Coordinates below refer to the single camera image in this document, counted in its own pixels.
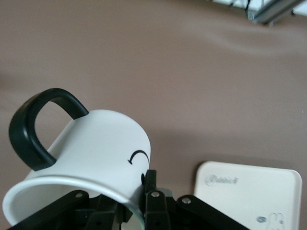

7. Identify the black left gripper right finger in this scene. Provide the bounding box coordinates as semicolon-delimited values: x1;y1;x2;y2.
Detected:
140;169;251;230

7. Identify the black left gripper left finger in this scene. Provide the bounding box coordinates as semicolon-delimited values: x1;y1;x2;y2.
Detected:
9;190;128;230

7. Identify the white smiley cup black handle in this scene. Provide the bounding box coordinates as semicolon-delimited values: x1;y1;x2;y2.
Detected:
2;88;152;230

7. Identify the cream rectangular rabbit tray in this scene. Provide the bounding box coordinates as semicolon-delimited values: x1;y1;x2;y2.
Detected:
193;161;302;230

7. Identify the brown table cover mat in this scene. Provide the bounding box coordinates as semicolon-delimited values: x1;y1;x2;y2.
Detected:
0;0;307;230

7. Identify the black cable along table edge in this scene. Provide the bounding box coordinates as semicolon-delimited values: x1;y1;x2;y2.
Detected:
229;0;252;12

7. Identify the aluminium frame profile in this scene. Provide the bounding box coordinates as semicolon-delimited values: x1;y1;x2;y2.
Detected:
249;0;307;24

